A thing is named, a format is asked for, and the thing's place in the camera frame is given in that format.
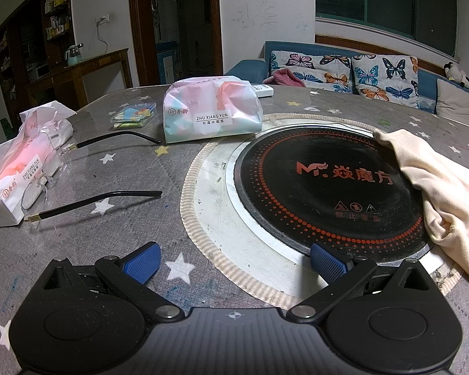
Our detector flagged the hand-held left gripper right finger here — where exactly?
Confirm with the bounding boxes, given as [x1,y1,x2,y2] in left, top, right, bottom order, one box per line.
[287,242,440,323]

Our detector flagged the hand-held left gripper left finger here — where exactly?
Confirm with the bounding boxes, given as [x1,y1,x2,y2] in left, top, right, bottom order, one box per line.
[39,242,182,323]

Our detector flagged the cream garment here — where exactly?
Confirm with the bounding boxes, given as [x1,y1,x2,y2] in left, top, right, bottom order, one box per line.
[373,128,469,301]

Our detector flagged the black round induction cooker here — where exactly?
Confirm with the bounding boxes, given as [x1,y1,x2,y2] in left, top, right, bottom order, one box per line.
[224,125,434,270]

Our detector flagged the black-armed eyeglasses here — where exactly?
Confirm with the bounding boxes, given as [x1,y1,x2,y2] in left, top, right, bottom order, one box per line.
[21,131,163,223]

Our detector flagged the grey star print tablecloth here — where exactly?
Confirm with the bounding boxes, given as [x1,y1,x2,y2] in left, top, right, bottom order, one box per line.
[0,84,469,375]

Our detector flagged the clear plastic box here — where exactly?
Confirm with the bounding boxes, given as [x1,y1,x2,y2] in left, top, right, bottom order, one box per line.
[110,102,158,130]

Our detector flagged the opened pink white tissue pack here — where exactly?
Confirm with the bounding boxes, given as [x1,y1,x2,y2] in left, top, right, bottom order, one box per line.
[0,101,78,228]

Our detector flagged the pastel tissue pack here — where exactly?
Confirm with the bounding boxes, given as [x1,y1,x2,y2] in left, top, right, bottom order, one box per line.
[163,78,264,144]

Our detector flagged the pink cloth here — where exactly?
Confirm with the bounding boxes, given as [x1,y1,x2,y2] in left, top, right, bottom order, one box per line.
[263,68,307,88]

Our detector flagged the butterfly print cushion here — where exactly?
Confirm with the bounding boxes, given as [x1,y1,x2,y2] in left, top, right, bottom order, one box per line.
[352,54,420,109]
[269,51,354,94]

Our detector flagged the white storage cabinet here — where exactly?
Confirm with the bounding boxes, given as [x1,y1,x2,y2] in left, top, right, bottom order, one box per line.
[158,43,177,85]

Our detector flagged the dark wooden sideboard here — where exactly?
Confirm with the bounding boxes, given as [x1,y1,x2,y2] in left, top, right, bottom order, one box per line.
[25,48,134,112]

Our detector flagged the grey cushion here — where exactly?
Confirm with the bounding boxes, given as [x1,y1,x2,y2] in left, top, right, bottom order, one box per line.
[436,78,469,128]

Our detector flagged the blue sofa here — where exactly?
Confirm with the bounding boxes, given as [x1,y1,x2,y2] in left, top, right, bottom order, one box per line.
[224,41,469,131]

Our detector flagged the white microwave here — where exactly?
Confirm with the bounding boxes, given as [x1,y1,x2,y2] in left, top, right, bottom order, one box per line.
[27,64,49,83]

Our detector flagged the electric kettle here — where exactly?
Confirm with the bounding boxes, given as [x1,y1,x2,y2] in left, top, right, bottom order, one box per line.
[64,43,84,65]

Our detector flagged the plush toy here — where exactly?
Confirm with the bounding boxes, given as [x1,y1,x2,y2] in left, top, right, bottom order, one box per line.
[443,62,469,94]

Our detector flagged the window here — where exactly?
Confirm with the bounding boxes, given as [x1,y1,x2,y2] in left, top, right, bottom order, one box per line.
[315,0,460,57]

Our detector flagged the dark wooden shelf cabinet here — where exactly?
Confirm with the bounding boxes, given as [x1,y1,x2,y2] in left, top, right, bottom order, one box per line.
[0,0,77,129]

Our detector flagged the dark wooden door frame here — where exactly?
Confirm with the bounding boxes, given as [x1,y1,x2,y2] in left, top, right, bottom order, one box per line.
[127,0,223,87]

